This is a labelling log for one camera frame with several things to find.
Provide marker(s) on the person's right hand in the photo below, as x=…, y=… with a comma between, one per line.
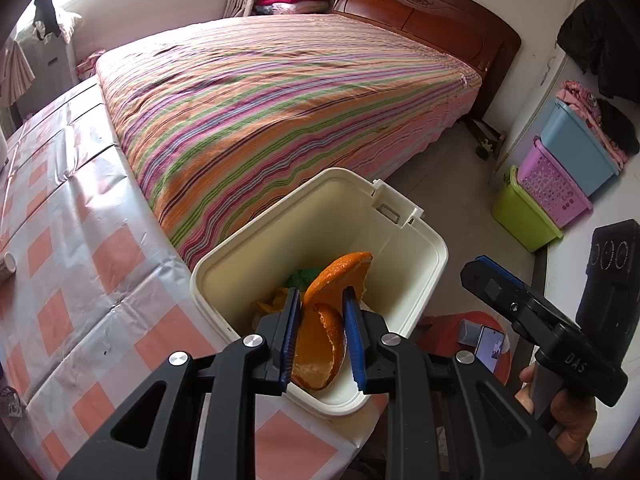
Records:
x=575, y=415

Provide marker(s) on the white floor appliance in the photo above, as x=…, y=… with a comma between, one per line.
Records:
x=45, y=75

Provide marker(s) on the green storage box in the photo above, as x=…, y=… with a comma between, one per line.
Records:
x=525, y=215

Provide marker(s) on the smartphone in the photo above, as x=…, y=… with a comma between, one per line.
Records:
x=489, y=349

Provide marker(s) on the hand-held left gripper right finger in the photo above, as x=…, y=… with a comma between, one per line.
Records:
x=352, y=340

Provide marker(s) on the pink clothes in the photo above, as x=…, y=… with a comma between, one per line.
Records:
x=580, y=97

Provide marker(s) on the dark folded garment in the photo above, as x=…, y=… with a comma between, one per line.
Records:
x=620, y=127

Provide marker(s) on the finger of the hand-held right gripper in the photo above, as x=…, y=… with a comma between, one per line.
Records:
x=492, y=292

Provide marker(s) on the blue storage box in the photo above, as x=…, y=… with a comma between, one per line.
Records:
x=575, y=145

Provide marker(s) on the small white cup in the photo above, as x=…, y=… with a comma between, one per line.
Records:
x=7, y=266

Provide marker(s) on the orange peel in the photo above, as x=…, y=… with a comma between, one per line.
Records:
x=320, y=355

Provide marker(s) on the yellow wrapper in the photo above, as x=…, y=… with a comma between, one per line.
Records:
x=270, y=302

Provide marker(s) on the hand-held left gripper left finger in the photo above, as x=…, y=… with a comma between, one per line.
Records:
x=287, y=340

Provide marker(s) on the wooden bed headboard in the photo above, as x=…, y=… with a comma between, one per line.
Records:
x=440, y=25

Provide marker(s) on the black hanging garment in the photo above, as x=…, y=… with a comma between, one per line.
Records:
x=46, y=10

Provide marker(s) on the orange white checkered tablecloth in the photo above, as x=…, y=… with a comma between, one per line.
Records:
x=100, y=260

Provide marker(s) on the white plastic trash bin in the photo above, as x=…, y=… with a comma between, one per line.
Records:
x=350, y=220

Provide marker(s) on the small grey container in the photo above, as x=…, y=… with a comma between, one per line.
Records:
x=470, y=332

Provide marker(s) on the crinkled clear plastic wrapper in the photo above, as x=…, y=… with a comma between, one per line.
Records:
x=10, y=402

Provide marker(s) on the black jacket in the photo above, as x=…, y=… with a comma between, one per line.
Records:
x=605, y=40

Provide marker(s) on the striped bed sheet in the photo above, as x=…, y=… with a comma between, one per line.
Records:
x=250, y=110

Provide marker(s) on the purple plastic basket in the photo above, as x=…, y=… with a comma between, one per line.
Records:
x=552, y=185

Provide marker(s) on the pink cloth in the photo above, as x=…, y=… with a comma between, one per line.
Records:
x=91, y=61

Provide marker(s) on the tied striped pink curtain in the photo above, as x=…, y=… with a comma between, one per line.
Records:
x=15, y=72

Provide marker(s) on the red stool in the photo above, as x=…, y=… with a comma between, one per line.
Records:
x=440, y=340

